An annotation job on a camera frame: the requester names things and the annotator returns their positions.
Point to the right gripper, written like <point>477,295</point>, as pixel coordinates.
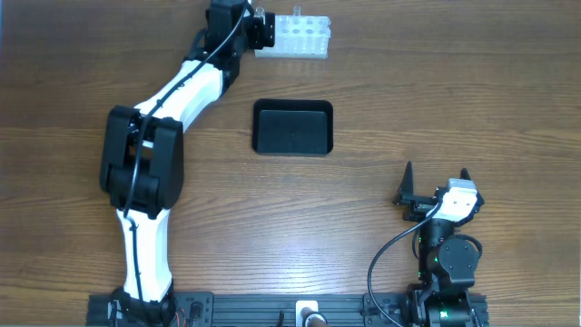
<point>417,206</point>

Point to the clear test tube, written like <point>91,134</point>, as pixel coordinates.
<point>297,10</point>
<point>259,11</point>

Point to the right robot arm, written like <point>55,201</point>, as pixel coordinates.
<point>454,261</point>

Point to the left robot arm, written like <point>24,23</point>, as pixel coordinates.
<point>154,259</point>

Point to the black tray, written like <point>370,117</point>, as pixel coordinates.
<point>292,131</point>

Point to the white test tube rack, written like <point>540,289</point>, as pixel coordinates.
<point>299,45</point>

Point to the mounting rail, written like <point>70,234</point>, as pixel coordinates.
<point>254,311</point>

